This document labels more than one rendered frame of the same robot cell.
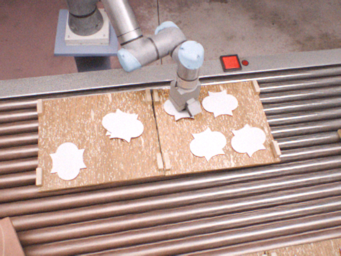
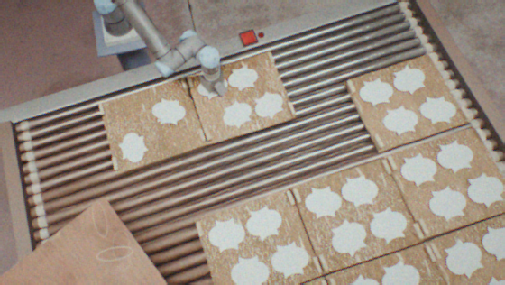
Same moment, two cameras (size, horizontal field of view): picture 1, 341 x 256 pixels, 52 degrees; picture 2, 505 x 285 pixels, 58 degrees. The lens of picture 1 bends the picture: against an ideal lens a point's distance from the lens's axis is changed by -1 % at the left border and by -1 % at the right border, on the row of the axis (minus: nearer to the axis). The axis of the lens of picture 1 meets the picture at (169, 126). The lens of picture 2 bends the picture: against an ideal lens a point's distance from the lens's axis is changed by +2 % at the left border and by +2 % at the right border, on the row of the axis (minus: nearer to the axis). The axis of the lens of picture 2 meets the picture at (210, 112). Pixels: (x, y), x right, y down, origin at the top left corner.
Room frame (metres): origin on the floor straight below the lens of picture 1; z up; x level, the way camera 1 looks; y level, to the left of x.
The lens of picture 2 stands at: (-0.13, -0.09, 2.78)
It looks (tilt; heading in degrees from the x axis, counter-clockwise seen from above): 68 degrees down; 5
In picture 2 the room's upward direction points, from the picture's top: 7 degrees counter-clockwise
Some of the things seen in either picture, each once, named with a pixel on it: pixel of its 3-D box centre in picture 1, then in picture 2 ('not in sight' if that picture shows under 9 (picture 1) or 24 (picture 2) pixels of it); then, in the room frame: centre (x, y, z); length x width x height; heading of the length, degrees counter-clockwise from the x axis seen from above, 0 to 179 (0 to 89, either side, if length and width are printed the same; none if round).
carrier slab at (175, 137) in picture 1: (213, 125); (240, 96); (0.66, -0.16, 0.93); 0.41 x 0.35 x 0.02; 106
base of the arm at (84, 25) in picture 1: (83, 14); (116, 18); (1.10, 0.42, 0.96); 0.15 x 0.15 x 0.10
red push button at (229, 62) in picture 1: (230, 63); (248, 38); (0.97, -0.22, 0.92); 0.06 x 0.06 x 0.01; 17
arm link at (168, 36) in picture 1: (168, 41); (190, 46); (0.78, 0.04, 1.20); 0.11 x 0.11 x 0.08; 38
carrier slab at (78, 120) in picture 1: (98, 136); (151, 124); (0.55, 0.24, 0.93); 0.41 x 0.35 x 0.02; 106
